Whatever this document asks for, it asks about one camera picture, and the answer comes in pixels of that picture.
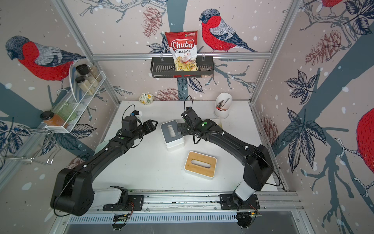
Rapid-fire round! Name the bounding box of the green glass cup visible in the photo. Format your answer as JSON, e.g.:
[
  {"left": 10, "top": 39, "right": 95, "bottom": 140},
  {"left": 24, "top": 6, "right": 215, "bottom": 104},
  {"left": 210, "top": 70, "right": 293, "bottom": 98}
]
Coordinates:
[{"left": 51, "top": 102, "right": 77, "bottom": 122}]

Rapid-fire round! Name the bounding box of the spice jar black lid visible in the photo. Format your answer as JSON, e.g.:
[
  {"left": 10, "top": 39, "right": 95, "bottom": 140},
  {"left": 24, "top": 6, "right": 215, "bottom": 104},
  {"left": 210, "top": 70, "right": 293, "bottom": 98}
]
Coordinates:
[
  {"left": 75, "top": 76, "right": 94, "bottom": 96},
  {"left": 76, "top": 64, "right": 99, "bottom": 88}
]

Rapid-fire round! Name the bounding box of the black wall basket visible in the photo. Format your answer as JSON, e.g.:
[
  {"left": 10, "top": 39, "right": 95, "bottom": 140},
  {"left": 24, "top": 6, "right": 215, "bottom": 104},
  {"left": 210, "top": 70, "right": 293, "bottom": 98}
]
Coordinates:
[{"left": 151, "top": 57, "right": 214, "bottom": 78}]

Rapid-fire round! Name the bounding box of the white utensil holder cup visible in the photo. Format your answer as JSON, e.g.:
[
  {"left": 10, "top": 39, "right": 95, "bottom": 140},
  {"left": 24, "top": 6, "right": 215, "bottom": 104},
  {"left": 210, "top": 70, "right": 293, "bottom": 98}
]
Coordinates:
[{"left": 214, "top": 93, "right": 232, "bottom": 119}]

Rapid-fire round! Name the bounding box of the aluminium frame post right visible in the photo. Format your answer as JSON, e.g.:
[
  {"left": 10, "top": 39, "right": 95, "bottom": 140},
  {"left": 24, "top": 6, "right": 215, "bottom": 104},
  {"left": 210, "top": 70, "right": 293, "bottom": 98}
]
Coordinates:
[{"left": 250, "top": 0, "right": 302, "bottom": 105}]

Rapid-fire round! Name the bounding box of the orange jar black lid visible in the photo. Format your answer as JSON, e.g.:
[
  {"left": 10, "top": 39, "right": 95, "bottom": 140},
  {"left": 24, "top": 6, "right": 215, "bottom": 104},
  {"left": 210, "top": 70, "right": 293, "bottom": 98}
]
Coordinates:
[{"left": 40, "top": 111, "right": 68, "bottom": 128}]

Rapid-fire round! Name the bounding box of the red Chuba chips bag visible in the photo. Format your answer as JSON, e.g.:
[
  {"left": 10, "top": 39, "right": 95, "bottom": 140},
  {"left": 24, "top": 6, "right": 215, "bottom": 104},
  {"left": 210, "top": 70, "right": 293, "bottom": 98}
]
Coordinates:
[{"left": 165, "top": 31, "right": 198, "bottom": 72}]

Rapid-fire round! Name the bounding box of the aluminium frame post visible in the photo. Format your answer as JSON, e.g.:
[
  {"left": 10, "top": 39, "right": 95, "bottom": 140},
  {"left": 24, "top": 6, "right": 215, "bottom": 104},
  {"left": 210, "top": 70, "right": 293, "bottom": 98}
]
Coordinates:
[
  {"left": 250, "top": 0, "right": 302, "bottom": 105},
  {"left": 52, "top": 0, "right": 120, "bottom": 107}
]

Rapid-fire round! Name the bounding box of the chrome wire rack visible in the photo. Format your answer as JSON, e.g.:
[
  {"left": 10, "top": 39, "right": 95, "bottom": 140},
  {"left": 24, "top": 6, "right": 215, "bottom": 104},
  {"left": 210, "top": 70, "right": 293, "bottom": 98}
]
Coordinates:
[{"left": 1, "top": 127, "right": 61, "bottom": 165}]

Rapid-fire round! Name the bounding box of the white plate on shelf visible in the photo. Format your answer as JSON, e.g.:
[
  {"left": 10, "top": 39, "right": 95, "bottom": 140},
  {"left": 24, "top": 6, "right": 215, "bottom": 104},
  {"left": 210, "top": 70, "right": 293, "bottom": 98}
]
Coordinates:
[{"left": 69, "top": 64, "right": 80, "bottom": 102}]

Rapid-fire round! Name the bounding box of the white wire wall shelf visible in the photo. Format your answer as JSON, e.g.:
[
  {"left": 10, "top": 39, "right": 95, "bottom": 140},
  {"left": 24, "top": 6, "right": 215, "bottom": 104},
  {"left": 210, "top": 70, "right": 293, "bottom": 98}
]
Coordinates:
[{"left": 46, "top": 64, "right": 107, "bottom": 133}]

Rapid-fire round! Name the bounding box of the grey tissue box lid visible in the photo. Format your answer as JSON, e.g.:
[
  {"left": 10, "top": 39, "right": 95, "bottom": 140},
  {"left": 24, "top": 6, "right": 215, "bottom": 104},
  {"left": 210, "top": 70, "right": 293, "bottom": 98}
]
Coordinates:
[{"left": 160, "top": 120, "right": 184, "bottom": 144}]

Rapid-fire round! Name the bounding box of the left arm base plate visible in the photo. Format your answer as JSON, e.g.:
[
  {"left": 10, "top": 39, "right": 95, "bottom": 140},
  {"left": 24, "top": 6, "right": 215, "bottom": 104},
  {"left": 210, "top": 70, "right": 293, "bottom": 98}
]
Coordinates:
[{"left": 103, "top": 195, "right": 144, "bottom": 212}]

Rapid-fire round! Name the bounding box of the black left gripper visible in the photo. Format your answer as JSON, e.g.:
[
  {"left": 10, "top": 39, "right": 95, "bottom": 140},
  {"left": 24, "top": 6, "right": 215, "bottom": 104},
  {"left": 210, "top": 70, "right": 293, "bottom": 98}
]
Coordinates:
[{"left": 131, "top": 119, "right": 158, "bottom": 140}]

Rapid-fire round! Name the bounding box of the bamboo tissue box lid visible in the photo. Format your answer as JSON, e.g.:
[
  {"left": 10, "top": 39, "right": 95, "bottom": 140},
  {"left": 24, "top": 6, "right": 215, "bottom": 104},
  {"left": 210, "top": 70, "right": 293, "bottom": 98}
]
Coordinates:
[{"left": 184, "top": 151, "right": 217, "bottom": 180}]

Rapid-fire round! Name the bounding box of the floral ceramic bowl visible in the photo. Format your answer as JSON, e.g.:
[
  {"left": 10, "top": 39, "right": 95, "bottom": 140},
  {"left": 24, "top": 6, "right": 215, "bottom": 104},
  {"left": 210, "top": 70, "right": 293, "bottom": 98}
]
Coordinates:
[{"left": 138, "top": 93, "right": 154, "bottom": 105}]

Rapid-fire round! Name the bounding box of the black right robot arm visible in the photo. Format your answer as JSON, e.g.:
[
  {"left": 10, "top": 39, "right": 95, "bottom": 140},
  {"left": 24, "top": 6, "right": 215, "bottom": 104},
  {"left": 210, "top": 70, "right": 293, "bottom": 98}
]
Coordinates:
[{"left": 178, "top": 107, "right": 274, "bottom": 202}]

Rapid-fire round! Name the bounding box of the pale green bowl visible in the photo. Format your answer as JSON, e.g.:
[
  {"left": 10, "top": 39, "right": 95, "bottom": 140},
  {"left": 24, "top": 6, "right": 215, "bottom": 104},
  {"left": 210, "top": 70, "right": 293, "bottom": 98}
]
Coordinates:
[{"left": 94, "top": 141, "right": 109, "bottom": 154}]

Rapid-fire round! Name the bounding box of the aluminium horizontal frame bar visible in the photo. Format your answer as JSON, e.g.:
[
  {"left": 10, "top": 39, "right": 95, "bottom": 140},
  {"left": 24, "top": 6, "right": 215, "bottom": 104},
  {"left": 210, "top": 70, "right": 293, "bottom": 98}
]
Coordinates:
[{"left": 91, "top": 52, "right": 273, "bottom": 61}]

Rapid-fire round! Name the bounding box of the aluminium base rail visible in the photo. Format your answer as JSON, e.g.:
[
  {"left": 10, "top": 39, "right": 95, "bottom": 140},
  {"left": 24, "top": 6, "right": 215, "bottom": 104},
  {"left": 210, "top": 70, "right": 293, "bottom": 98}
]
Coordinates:
[{"left": 87, "top": 191, "right": 305, "bottom": 214}]

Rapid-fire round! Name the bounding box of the aluminium frame post left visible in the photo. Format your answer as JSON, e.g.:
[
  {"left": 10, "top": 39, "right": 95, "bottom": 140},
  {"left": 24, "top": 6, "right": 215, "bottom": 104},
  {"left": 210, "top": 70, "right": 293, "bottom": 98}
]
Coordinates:
[{"left": 52, "top": 0, "right": 120, "bottom": 107}]

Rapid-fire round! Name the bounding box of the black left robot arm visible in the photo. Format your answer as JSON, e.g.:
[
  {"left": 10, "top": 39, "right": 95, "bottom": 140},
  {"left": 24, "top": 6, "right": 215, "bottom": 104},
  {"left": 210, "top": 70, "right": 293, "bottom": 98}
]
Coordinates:
[{"left": 50, "top": 116, "right": 158, "bottom": 216}]

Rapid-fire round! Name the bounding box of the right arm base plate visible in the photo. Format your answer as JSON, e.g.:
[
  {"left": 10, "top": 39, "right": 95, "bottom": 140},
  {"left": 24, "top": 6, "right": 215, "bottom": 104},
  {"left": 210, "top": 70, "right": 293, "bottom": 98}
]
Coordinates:
[{"left": 219, "top": 193, "right": 260, "bottom": 210}]

